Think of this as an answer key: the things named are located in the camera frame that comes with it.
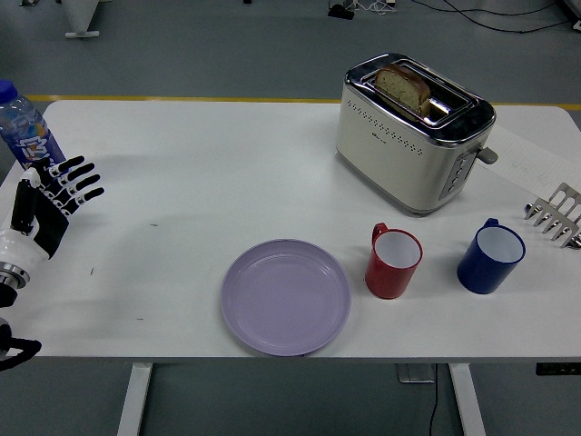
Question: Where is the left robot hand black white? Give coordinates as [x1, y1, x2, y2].
[0, 155, 106, 270]

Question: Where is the purple plate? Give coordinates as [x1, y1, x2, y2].
[220, 238, 352, 358]

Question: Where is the blue-capped drink bottle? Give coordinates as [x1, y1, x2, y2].
[0, 80, 67, 170]

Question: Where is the white furniture base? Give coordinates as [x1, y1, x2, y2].
[62, 0, 101, 39]

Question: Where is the white table leg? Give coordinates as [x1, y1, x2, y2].
[448, 362, 487, 436]
[115, 362, 153, 436]

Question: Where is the red mug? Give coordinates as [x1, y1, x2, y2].
[364, 222, 424, 300]

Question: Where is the cream and chrome toaster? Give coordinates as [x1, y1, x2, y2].
[334, 53, 499, 217]

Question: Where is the bread slice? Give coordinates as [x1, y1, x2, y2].
[373, 63, 431, 116]

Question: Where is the blue mug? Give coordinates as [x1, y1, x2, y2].
[456, 217, 527, 295]

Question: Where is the white paper sheet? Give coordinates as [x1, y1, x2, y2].
[478, 124, 581, 194]

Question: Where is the silver metal rack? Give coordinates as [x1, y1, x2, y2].
[523, 182, 581, 249]

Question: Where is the black table control panel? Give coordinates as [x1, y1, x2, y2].
[535, 362, 581, 377]

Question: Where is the grey bracket under table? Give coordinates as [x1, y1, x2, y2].
[395, 362, 437, 385]

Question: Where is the black power cable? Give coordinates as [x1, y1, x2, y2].
[428, 362, 442, 436]

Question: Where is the black floor cable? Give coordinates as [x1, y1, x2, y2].
[439, 0, 581, 34]

